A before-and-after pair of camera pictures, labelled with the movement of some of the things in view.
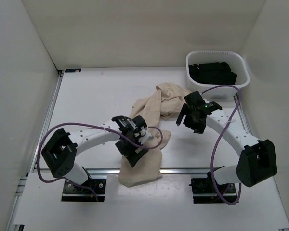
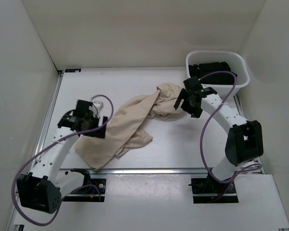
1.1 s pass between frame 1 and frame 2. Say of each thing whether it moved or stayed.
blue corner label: stayed
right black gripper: moved
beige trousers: moved
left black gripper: moved
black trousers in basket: stayed
